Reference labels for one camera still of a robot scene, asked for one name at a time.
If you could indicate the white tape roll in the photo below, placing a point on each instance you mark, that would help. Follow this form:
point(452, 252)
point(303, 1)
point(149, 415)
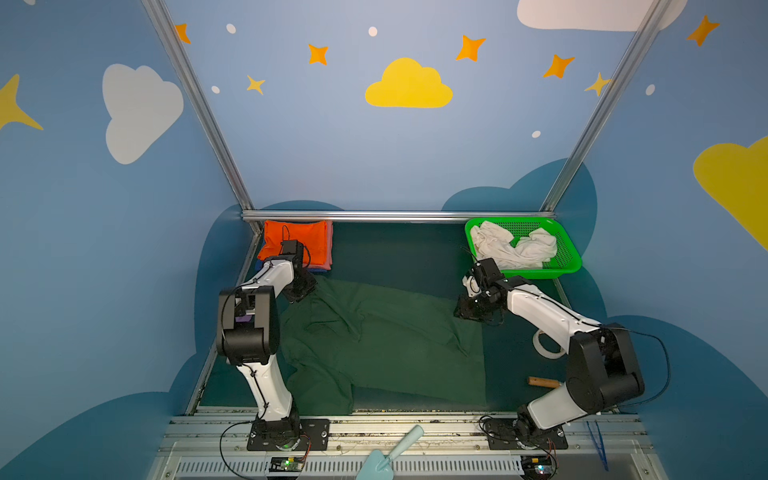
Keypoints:
point(547, 347)

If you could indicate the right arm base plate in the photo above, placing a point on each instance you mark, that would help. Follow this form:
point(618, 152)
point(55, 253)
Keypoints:
point(520, 434)

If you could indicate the left green circuit board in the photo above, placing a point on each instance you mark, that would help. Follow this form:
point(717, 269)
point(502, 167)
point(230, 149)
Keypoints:
point(286, 465)

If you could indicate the aluminium floor rail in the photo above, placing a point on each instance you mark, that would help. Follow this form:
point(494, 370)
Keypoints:
point(225, 262)
point(561, 293)

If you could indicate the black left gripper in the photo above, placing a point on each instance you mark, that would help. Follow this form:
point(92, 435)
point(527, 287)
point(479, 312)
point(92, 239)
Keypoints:
point(306, 285)

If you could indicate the aluminium frame post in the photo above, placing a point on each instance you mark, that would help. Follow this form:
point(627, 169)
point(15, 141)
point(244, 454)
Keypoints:
point(161, 19)
point(640, 44)

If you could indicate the aluminium right frame post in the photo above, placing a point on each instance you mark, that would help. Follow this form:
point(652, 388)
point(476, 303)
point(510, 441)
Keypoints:
point(640, 44)

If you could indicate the green circuit board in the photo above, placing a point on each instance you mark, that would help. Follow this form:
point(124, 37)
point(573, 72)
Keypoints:
point(537, 468)
point(286, 465)

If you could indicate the dark green t shirt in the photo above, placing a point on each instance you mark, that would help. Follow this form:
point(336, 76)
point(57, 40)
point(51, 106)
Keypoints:
point(347, 336)

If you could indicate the aluminium left floor rail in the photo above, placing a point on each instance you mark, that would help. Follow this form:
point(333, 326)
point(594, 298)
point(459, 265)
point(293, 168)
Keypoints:
point(225, 262)

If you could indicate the green plastic basket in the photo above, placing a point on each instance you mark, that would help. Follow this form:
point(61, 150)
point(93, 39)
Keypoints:
point(567, 260)

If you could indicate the teal toy trowel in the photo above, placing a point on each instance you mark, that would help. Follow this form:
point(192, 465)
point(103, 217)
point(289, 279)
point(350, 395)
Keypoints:
point(378, 466)

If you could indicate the aluminium left frame post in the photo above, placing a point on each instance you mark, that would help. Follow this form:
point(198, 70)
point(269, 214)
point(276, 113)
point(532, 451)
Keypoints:
point(161, 19)

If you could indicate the orange folded t shirt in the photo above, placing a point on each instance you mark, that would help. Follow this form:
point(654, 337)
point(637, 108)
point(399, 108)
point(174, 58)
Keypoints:
point(275, 232)

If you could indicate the aluminium right floor rail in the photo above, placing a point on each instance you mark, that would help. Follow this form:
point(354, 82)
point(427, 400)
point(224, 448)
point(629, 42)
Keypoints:
point(561, 293)

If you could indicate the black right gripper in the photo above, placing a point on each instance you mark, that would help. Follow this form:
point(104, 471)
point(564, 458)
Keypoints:
point(475, 305)

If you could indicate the right green circuit board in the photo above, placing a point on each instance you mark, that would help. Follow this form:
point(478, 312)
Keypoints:
point(537, 468)

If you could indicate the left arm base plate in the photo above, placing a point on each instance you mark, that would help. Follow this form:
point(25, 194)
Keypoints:
point(289, 435)

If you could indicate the white t shirt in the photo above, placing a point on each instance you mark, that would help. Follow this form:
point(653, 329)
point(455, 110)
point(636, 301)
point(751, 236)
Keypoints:
point(530, 252)

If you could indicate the pink folded t shirt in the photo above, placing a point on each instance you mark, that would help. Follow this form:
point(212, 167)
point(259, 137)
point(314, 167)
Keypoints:
point(320, 238)

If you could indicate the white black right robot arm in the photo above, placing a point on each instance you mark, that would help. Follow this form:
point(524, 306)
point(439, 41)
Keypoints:
point(602, 368)

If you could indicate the wooden handled blue tool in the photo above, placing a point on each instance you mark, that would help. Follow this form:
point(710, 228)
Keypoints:
point(544, 382)

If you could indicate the aluminium back frame rail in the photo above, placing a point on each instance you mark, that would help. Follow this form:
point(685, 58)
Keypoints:
point(432, 217)

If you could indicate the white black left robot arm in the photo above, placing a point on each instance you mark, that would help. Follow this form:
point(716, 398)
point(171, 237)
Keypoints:
point(248, 337)

